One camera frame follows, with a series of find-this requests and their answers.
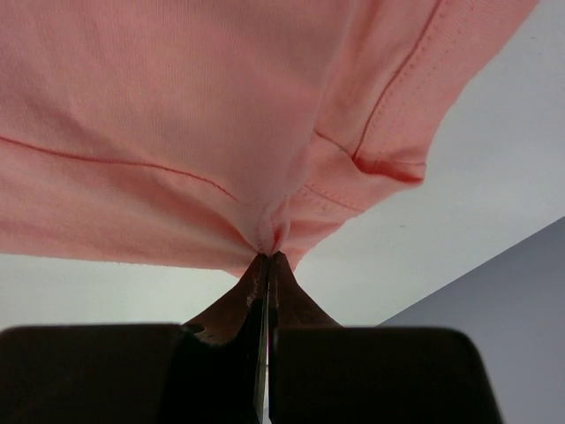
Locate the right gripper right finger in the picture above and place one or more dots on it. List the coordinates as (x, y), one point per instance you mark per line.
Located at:
(322, 372)

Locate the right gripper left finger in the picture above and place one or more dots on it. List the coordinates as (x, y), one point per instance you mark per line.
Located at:
(208, 370)

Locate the pink t shirt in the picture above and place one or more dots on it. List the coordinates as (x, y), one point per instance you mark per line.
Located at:
(201, 133)

